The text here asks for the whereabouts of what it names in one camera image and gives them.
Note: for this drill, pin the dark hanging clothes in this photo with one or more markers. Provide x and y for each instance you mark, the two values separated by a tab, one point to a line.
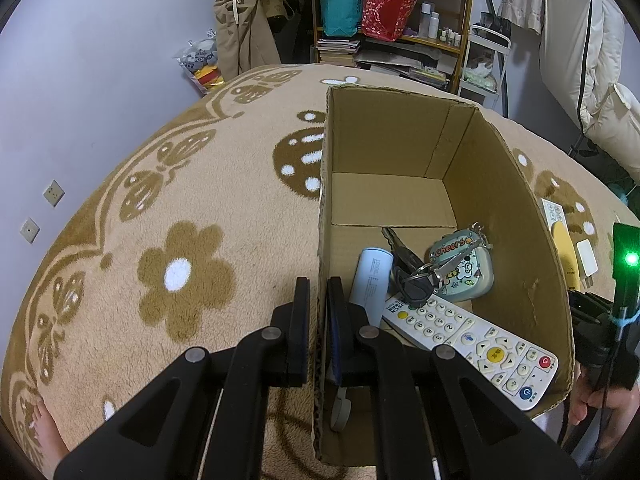
287	15

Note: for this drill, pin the teal bag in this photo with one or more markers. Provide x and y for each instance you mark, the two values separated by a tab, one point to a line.
340	7

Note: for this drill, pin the white power adapter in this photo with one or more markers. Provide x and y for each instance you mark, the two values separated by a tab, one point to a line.
586	257

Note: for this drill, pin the tall white bottle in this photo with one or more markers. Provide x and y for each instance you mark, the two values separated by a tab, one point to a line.
426	20

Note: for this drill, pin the white trolley cart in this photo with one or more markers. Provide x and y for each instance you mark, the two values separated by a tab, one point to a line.
504	65

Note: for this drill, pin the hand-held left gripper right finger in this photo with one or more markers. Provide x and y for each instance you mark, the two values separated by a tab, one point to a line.
334	330

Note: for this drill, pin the yellow oval object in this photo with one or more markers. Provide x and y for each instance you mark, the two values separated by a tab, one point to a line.
565	250

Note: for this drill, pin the green cartoon pouch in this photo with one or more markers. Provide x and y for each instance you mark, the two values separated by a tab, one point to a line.
465	270

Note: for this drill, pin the cardboard box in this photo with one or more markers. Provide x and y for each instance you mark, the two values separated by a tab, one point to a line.
390	200

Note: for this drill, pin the white wall socket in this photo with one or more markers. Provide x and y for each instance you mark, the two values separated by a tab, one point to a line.
53	192
30	230

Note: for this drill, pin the red patterned bag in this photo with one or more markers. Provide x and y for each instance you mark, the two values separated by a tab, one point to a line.
387	12

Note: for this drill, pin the wooden shelf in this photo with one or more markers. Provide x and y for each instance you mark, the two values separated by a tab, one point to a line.
467	10

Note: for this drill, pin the beige flower printed blanket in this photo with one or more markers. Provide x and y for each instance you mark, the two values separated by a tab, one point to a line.
200	195

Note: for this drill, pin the bunch of keys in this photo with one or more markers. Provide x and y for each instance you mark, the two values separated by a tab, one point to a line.
410	275

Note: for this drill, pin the pile of papers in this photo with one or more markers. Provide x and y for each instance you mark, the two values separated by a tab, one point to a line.
400	65

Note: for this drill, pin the black rack legs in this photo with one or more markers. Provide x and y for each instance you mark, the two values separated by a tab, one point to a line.
595	152

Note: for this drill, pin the stack of books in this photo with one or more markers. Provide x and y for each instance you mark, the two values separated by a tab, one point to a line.
337	52

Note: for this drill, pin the person's right hand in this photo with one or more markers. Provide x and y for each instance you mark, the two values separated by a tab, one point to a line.
582	405

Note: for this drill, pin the person's bare foot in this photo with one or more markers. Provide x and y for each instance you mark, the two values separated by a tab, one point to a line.
47	440

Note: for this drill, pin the beige hanging coat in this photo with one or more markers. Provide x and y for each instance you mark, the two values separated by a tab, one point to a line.
245	35

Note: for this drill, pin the green tissue pack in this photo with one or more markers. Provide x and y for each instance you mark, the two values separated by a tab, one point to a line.
480	82

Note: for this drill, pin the light blue power bank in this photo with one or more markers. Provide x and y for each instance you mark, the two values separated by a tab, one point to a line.
370	275

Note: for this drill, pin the short white bottle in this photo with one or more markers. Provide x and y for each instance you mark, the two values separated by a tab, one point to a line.
434	26

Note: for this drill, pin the large white remote control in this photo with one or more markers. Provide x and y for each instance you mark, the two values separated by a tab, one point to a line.
475	345

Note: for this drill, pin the bag of plush toys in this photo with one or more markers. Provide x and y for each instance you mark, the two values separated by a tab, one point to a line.
200	62

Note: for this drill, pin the small white remote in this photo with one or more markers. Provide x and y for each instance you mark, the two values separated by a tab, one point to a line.
552	212

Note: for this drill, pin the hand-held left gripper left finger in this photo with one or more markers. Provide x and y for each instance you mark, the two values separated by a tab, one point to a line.
301	320

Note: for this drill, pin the white brown plush toy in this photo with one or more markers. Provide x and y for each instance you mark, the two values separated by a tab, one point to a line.
478	65

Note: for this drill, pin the teal round object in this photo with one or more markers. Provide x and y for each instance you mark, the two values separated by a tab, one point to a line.
620	193

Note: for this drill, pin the white down jacket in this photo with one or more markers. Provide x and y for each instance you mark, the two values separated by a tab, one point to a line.
590	50

